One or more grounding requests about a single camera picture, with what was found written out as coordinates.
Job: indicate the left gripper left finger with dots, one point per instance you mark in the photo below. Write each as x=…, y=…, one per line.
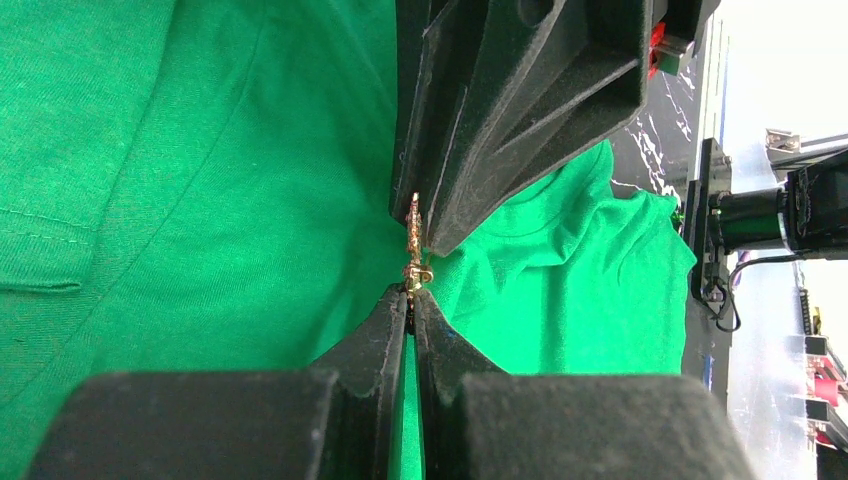
x=340, y=417

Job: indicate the green polo shirt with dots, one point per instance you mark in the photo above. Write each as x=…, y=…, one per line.
x=203, y=185

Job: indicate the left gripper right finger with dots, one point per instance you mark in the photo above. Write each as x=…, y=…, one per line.
x=481, y=422

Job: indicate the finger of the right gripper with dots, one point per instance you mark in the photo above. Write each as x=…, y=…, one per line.
x=550, y=79
x=437, y=47

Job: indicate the red leaf brooch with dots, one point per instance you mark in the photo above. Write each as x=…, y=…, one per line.
x=417, y=272

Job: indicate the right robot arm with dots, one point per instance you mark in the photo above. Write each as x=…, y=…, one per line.
x=806, y=215

